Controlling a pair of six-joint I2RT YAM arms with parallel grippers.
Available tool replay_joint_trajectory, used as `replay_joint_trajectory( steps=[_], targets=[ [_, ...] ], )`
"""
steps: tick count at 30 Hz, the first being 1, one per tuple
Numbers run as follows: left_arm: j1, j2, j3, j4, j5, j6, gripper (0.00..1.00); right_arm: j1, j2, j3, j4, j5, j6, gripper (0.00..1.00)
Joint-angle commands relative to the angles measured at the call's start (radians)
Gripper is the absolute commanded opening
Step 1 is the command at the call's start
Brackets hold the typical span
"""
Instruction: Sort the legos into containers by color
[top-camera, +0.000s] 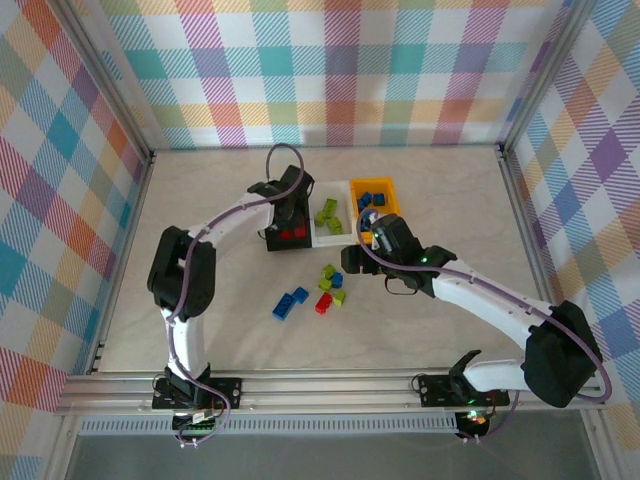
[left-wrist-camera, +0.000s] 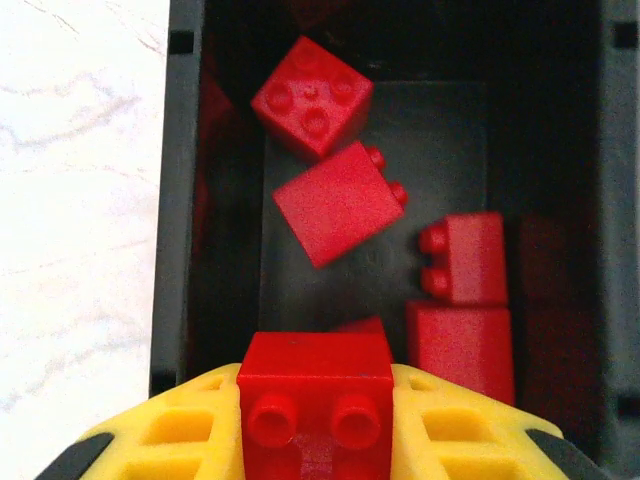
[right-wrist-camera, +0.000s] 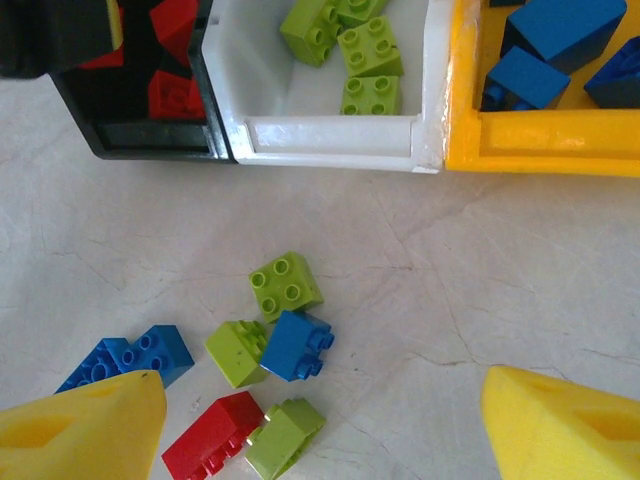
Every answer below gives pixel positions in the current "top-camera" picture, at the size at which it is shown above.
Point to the aluminium frame post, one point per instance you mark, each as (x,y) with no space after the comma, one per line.
(542,75)
(112,75)

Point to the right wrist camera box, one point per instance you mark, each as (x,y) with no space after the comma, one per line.
(385,241)

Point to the black plastic bin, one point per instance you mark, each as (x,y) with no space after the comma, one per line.
(290,245)

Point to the long red lego brick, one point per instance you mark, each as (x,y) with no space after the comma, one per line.
(324,303)

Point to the long blue lego brick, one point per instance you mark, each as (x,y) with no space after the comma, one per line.
(283,306)

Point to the aluminium side rail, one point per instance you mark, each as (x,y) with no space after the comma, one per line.
(529,240)
(131,225)

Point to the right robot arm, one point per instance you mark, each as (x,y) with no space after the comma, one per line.
(500,307)

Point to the green terminal circuit board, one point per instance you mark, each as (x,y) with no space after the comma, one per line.
(195,427)

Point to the circuit board with green light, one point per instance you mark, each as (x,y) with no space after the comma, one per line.
(472,419)

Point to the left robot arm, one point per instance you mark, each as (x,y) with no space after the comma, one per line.
(182,270)

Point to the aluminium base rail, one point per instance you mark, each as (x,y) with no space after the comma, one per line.
(325,390)

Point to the aluminium frame leg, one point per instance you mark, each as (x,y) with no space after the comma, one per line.
(597,445)
(62,445)

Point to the white plastic bin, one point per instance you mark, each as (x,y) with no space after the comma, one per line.
(330,242)

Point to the orange plastic bin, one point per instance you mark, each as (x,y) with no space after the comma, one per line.
(391,207)

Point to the long green lego brick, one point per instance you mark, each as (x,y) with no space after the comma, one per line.
(330,205)

